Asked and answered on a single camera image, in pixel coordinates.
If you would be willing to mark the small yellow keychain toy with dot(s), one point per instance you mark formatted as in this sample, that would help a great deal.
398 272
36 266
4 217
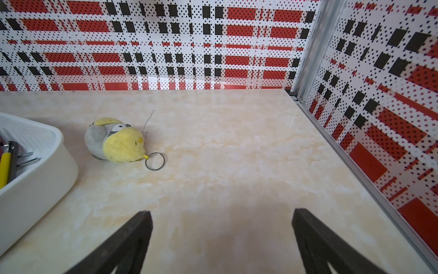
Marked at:
109 139

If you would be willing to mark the yellow hex key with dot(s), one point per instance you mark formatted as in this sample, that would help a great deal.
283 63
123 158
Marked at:
5 164

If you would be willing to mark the white plastic storage box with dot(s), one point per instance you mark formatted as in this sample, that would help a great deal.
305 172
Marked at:
39 186

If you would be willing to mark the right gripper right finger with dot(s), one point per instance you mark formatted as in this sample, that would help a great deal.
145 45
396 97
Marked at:
322 249

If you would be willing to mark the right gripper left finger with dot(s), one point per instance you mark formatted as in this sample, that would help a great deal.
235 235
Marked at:
123 252

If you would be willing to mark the long black hex key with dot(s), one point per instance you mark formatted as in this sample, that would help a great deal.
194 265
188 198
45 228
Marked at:
14 151

